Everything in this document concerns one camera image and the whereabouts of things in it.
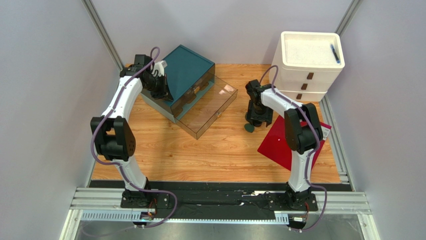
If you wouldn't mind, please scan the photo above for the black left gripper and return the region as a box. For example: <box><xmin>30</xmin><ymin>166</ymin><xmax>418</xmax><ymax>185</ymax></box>
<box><xmin>145</xmin><ymin>75</ymin><xmax>175</xmax><ymax>104</ymax></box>

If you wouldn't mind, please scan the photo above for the green round compact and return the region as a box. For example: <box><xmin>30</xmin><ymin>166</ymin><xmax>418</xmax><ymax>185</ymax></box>
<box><xmin>244</xmin><ymin>123</ymin><xmax>255</xmax><ymax>133</ymax></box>

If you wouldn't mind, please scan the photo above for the clear drawer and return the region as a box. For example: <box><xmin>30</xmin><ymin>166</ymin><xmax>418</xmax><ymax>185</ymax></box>
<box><xmin>174</xmin><ymin>75</ymin><xmax>238</xmax><ymax>140</ymax></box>
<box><xmin>167</xmin><ymin>64</ymin><xmax>216</xmax><ymax>119</ymax></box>

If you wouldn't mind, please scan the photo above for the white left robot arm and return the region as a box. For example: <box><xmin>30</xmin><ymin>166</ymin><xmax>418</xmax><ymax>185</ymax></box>
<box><xmin>90</xmin><ymin>75</ymin><xmax>157</xmax><ymax>203</ymax></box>

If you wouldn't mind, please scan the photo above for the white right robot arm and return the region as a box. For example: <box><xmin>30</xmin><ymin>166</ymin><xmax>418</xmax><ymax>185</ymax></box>
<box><xmin>244</xmin><ymin>79</ymin><xmax>323</xmax><ymax>202</ymax></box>

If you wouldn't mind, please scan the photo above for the teal drawer organizer box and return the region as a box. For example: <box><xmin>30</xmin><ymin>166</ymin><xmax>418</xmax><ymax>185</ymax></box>
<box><xmin>141</xmin><ymin>45</ymin><xmax>216</xmax><ymax>123</ymax></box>

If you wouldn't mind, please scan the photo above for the white three-drawer cabinet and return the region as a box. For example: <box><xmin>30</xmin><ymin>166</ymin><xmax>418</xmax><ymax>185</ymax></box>
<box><xmin>269</xmin><ymin>31</ymin><xmax>345</xmax><ymax>102</ymax></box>

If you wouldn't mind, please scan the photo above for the blue pen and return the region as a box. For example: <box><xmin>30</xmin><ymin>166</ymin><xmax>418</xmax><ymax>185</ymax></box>
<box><xmin>330</xmin><ymin>44</ymin><xmax>341</xmax><ymax>64</ymax></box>

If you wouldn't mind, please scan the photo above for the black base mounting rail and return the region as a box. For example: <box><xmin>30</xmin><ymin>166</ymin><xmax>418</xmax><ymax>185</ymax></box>
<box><xmin>120</xmin><ymin>181</ymin><xmax>319</xmax><ymax>220</ymax></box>

